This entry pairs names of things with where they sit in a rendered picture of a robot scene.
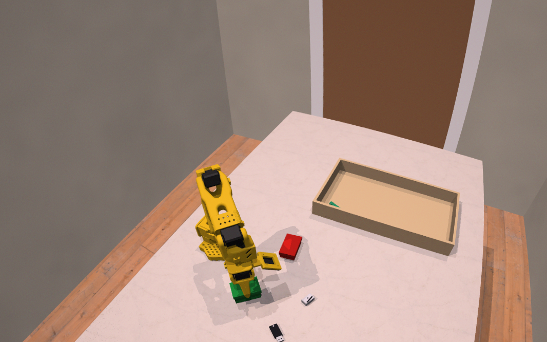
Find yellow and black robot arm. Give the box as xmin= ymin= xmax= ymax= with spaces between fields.
xmin=196 ymin=164 xmax=257 ymax=263

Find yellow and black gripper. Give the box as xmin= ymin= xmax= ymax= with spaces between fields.
xmin=224 ymin=252 xmax=282 ymax=298

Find black usb flash drive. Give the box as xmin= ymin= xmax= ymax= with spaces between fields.
xmin=269 ymin=324 xmax=284 ymax=342

